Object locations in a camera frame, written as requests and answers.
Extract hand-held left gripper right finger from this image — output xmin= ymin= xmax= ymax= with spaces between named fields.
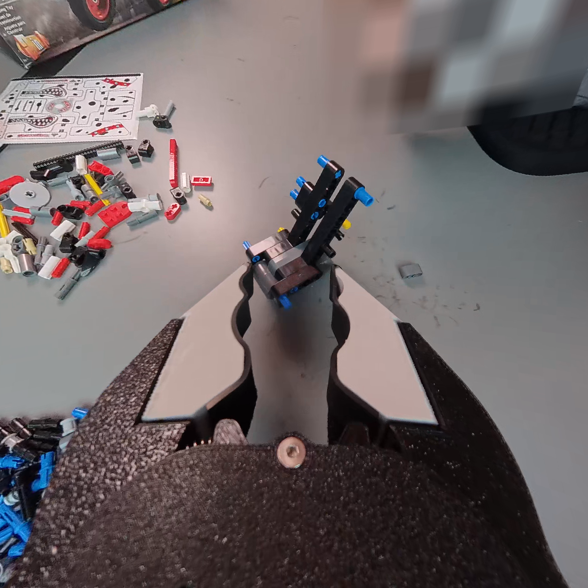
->
xmin=326 ymin=264 xmax=439 ymax=445

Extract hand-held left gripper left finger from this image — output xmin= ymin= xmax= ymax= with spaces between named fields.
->
xmin=140 ymin=266 xmax=258 ymax=445

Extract black toy brick assembly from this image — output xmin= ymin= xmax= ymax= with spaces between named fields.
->
xmin=243 ymin=155 xmax=375 ymax=309

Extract pile of loose toy bricks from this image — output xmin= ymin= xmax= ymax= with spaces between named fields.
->
xmin=0 ymin=100 xmax=214 ymax=301

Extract heap of black blue pins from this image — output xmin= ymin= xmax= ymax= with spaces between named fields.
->
xmin=0 ymin=406 xmax=90 ymax=572

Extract grey round toy disc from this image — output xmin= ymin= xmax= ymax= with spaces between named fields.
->
xmin=10 ymin=183 xmax=51 ymax=210

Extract black toothed toy rack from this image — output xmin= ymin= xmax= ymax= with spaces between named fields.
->
xmin=33 ymin=140 xmax=125 ymax=169

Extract black rubber tyre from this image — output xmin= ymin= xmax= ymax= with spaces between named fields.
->
xmin=466 ymin=108 xmax=588 ymax=177

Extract white sticker sheet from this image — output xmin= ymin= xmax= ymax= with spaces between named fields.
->
xmin=0 ymin=73 xmax=144 ymax=144

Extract toy set cardboard box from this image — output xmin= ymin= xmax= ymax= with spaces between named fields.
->
xmin=0 ymin=0 xmax=190 ymax=70

